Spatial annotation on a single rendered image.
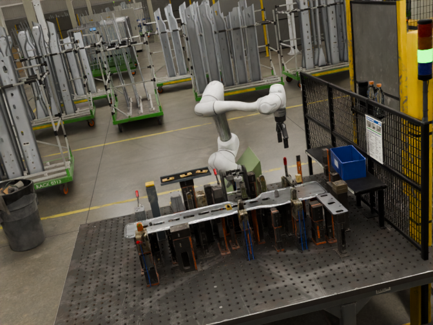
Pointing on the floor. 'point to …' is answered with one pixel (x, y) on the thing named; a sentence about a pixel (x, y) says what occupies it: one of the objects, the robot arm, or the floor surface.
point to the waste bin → (20, 215)
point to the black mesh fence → (375, 161)
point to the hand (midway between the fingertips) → (283, 143)
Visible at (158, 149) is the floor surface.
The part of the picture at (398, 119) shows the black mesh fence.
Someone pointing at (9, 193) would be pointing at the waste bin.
